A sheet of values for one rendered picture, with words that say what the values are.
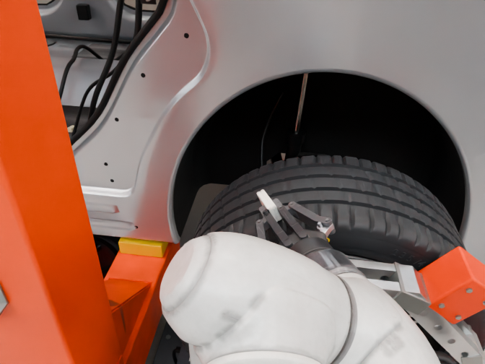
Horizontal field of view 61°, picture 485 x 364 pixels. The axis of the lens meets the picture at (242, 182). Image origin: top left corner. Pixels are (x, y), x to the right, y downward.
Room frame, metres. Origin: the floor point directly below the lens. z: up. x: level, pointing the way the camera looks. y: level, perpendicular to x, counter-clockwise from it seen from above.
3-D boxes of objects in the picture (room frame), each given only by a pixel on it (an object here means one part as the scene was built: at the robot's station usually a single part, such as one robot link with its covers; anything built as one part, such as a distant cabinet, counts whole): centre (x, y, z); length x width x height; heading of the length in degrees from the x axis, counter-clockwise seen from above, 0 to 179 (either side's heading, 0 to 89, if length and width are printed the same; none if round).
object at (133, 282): (0.83, 0.32, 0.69); 0.52 x 0.17 x 0.35; 174
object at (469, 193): (1.04, -0.21, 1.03); 0.83 x 0.32 x 0.58; 84
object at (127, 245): (1.00, 0.30, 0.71); 0.14 x 0.14 x 0.05; 84
